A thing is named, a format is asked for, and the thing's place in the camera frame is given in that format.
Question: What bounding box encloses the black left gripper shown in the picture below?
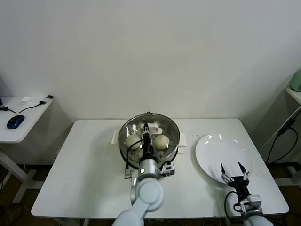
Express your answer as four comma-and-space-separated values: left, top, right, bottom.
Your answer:
141, 122, 156, 160

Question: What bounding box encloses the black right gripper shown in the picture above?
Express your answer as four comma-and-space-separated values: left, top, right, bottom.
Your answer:
220, 161, 251, 201

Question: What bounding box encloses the stainless steel steamer basket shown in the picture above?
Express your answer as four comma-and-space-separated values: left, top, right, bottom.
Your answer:
111, 114, 188, 170

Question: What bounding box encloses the white round plate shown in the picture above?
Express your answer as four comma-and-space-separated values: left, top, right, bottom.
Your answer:
194, 134, 253, 186

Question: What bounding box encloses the white side shelf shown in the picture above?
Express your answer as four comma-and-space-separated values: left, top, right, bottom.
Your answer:
285, 86, 301, 105

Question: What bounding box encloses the pale green appliance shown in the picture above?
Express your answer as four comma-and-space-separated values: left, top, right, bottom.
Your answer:
291, 70, 301, 92

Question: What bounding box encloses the small white crumpled object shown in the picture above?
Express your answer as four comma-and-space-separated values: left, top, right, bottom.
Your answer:
20, 95, 36, 105

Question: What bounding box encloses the blue computer mouse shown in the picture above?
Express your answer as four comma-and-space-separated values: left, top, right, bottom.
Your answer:
6, 115, 25, 130

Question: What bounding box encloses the white side table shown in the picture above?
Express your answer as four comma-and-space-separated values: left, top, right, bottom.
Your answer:
0, 95, 54, 204

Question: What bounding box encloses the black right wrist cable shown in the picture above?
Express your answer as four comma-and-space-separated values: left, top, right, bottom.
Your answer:
224, 190, 243, 218

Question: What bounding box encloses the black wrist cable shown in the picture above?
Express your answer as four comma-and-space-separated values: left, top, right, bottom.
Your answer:
224, 190, 243, 218
126, 138, 145, 176

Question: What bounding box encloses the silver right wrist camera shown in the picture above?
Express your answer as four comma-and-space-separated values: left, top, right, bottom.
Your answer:
240, 194, 262, 211

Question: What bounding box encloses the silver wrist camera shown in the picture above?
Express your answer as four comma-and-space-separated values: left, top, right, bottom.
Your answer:
161, 161, 176, 176
240, 194, 262, 211

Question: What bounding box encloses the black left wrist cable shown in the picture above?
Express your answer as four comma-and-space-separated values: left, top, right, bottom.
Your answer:
126, 138, 145, 176

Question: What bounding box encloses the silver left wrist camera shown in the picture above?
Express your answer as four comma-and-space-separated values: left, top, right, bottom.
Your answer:
161, 161, 176, 176

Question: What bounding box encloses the white desk leg frame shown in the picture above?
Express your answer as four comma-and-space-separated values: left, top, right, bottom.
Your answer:
272, 163, 301, 186

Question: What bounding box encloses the black cable with plug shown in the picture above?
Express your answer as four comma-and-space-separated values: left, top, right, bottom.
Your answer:
265, 117, 298, 164

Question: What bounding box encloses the black silver cable adapter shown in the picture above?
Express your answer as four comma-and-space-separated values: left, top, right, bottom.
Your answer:
37, 95, 54, 106

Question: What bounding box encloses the thin black desk cable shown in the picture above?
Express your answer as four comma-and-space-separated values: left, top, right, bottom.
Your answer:
0, 101, 41, 114

